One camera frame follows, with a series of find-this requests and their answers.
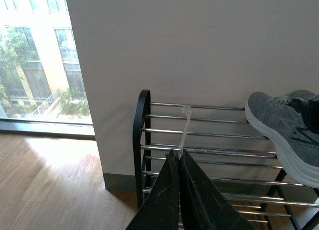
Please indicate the left gripper black camera left finger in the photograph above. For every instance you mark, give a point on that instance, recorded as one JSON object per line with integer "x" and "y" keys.
{"x": 160, "y": 210}

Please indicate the left gripper black camera right finger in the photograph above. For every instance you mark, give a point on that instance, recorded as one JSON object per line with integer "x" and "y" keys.
{"x": 203, "y": 207}

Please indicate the grey sneaker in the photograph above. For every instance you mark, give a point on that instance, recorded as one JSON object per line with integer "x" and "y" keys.
{"x": 292, "y": 124}

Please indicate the black metal shoe rack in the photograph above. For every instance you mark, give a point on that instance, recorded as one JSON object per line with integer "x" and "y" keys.
{"x": 240, "y": 161}

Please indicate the clear plastic hook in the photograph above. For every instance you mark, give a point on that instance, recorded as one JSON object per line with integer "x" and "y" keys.
{"x": 187, "y": 111}

